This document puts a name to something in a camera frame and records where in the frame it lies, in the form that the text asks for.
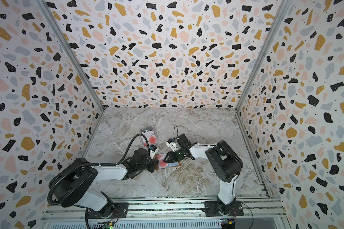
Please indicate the white red credit card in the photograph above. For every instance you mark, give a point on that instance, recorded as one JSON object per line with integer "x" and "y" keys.
{"x": 151, "y": 137}
{"x": 161, "y": 164}

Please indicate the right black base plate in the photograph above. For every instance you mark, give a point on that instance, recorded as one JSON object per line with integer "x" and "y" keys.
{"x": 219, "y": 209}

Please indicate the white ventilation grille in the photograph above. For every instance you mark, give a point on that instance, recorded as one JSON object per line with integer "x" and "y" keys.
{"x": 162, "y": 224}

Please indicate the clear plastic card box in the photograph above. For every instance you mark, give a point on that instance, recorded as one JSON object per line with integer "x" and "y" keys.
{"x": 146, "y": 129}

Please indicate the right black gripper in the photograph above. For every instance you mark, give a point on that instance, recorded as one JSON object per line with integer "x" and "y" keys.
{"x": 172, "y": 156}

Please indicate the brown leather card holder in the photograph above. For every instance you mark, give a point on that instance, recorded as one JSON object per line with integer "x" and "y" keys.
{"x": 175, "y": 164}

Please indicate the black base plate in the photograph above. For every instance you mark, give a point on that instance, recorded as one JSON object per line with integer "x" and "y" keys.
{"x": 219, "y": 209}
{"x": 115, "y": 211}

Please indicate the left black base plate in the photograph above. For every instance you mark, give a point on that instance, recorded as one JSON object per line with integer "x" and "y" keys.
{"x": 115, "y": 211}

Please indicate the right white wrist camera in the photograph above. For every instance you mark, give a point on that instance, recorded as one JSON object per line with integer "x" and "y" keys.
{"x": 171, "y": 143}

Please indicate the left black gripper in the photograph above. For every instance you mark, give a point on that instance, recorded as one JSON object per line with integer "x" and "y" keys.
{"x": 154, "y": 162}

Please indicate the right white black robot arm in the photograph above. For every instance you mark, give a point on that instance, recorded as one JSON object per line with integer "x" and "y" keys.
{"x": 224, "y": 161}

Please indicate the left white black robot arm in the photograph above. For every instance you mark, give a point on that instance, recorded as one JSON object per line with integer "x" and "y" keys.
{"x": 72, "y": 186}

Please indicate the aluminium mounting rail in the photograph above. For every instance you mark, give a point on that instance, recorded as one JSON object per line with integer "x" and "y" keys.
{"x": 174, "y": 208}

